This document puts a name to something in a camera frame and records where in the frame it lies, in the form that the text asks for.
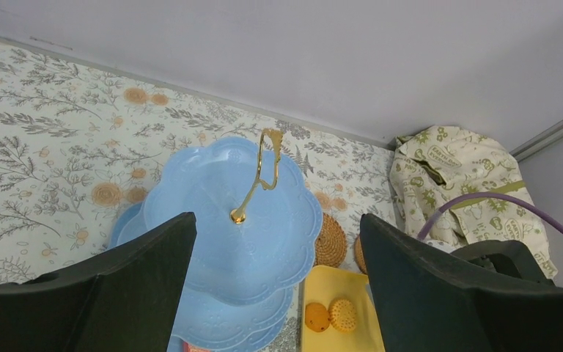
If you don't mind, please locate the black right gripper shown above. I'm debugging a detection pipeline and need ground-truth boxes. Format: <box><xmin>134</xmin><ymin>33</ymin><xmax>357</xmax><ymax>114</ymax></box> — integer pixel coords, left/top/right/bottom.
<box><xmin>451</xmin><ymin>240</ymin><xmax>553</xmax><ymax>285</ymax></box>

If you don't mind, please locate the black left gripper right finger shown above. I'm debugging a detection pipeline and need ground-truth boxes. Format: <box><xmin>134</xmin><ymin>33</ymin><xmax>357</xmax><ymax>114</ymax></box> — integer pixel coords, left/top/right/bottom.
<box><xmin>359</xmin><ymin>214</ymin><xmax>563</xmax><ymax>351</ymax></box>

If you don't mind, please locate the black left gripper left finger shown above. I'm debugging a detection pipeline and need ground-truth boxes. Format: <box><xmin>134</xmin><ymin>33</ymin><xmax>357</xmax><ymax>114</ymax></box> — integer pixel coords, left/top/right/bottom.
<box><xmin>0</xmin><ymin>212</ymin><xmax>196</xmax><ymax>351</ymax></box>

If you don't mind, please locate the woven rattan coaster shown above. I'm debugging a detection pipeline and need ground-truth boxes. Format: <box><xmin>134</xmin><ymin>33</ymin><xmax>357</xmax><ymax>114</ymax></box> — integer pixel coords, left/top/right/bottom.
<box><xmin>353</xmin><ymin>236</ymin><xmax>367</xmax><ymax>274</ymax></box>
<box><xmin>314</xmin><ymin>213</ymin><xmax>347</xmax><ymax>268</ymax></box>

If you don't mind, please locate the orange waffle cookie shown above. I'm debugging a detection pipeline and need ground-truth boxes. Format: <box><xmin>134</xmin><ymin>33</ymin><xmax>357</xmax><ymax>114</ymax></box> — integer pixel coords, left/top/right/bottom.
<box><xmin>328</xmin><ymin>298</ymin><xmax>358</xmax><ymax>333</ymax></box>

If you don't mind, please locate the yellow serving tray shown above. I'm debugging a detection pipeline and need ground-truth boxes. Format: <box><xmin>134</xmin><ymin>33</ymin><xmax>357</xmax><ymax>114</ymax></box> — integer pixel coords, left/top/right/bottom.
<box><xmin>300</xmin><ymin>265</ymin><xmax>385</xmax><ymax>351</ymax></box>

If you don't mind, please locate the blue three-tier cake stand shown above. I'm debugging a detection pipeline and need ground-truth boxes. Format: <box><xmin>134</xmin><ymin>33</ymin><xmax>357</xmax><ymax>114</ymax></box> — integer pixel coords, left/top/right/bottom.
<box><xmin>109</xmin><ymin>128</ymin><xmax>323</xmax><ymax>351</ymax></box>

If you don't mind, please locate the pink cake slice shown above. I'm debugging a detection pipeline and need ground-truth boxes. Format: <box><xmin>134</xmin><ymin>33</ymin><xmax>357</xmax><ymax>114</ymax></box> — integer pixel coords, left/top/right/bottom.
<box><xmin>183</xmin><ymin>342</ymin><xmax>210</xmax><ymax>352</ymax></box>

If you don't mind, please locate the orange round cookie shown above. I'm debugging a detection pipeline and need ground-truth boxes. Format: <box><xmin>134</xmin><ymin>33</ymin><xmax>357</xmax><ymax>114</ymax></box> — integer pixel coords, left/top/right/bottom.
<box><xmin>304</xmin><ymin>302</ymin><xmax>330</xmax><ymax>332</ymax></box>

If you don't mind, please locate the printed cloth bag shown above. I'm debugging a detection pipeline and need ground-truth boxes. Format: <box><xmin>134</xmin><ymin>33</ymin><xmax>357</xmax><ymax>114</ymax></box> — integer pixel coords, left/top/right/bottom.
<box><xmin>389</xmin><ymin>125</ymin><xmax>558</xmax><ymax>279</ymax></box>

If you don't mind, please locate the floral tablecloth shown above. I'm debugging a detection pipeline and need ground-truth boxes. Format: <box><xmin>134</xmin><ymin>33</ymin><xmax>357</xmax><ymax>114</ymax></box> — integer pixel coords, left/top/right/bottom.
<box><xmin>0</xmin><ymin>38</ymin><xmax>404</xmax><ymax>352</ymax></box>

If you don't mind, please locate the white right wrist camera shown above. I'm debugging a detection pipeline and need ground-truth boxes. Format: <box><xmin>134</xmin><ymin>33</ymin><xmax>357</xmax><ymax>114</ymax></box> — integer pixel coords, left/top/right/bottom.
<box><xmin>425</xmin><ymin>240</ymin><xmax>456</xmax><ymax>254</ymax></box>

